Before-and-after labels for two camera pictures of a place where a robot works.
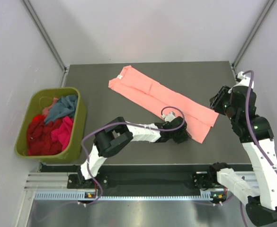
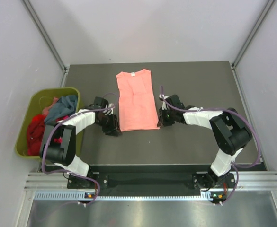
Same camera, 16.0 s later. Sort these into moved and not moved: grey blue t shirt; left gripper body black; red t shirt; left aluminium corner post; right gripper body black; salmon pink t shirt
Moved: salmon pink t shirt; right gripper body black; left gripper body black
Not moved: left aluminium corner post; red t shirt; grey blue t shirt
